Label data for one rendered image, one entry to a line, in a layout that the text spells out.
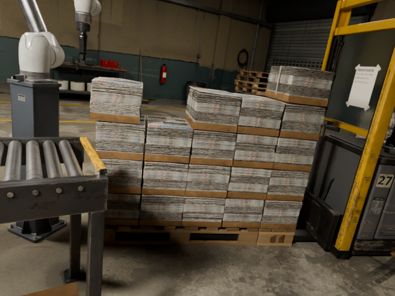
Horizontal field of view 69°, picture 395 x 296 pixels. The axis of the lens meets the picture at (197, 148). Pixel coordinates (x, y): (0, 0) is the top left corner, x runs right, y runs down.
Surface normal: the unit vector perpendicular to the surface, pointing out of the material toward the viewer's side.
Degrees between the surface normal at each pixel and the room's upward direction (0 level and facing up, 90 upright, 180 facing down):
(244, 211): 89
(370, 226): 90
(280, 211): 90
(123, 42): 90
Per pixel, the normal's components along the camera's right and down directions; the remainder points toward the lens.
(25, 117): -0.38, 0.20
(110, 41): 0.49, 0.29
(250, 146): 0.18, 0.29
